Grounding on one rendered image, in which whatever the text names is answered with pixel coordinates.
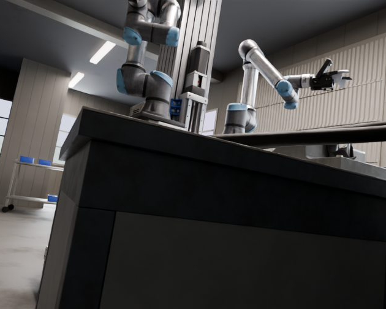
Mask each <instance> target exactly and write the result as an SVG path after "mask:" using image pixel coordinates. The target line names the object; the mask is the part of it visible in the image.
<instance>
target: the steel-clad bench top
mask: <svg viewBox="0 0 386 309"><path fill-rule="evenodd" d="M83 109H85V110H90V111H93V112H98V113H103V114H106V115H111V116H115V117H118V118H124V119H127V120H131V121H136V122H139V123H144V124H148V125H152V126H157V127H160V128H164V129H169V130H173V131H177V132H182V133H185V134H190V135H194V136H197V137H203V138H206V139H210V140H215V141H218V142H223V143H227V144H231V145H236V146H239V147H243V148H248V149H252V150H256V151H261V152H264V153H269V154H272V155H277V156H282V157H285V158H289V159H294V160H297V161H302V162H307V163H310V164H315V165H318V166H323V167H327V168H331V169H335V170H340V171H343V172H348V173H352V174H356V175H361V176H364V177H369V178H373V179H376V180H382V181H386V180H385V179H382V178H377V177H373V176H370V175H365V174H360V173H357V172H353V171H349V170H345V169H340V168H337V167H332V166H328V165H325V164H320V163H317V162H312V161H307V160H304V159H300V158H295V157H292V156H287V155H284V154H279V153H275V152H272V151H267V150H263V149H259V148H255V147H250V146H247V145H242V144H239V143H235V142H230V141H226V140H222V139H217V138H214V137H210V136H207V135H202V134H197V133H194V132H189V131H185V130H182V129H177V128H172V127H169V126H164V125H161V124H157V123H152V122H149V121H144V120H139V119H136V118H132V117H129V116H124V115H119V114H116V113H112V112H107V111H104V110H99V109H94V108H91V107H87V106H84V105H83V107H82V108H81V110H80V113H79V114H78V116H77V118H76V120H75V122H74V124H75V123H76V121H77V119H78V117H79V116H80V114H81V111H82V110H83ZM74 124H73V126H74ZM73 126H72V128H73ZM72 128H71V130H72ZM71 130H70V131H69V133H68V135H69V134H70V132H71ZM68 135H67V137H68ZM67 137H66V139H67ZM66 139H65V141H66ZM65 141H64V142H65ZM63 145H64V144H63ZM63 145H62V146H63ZM61 148H62V147H61ZM60 150H61V149H60Z"/></svg>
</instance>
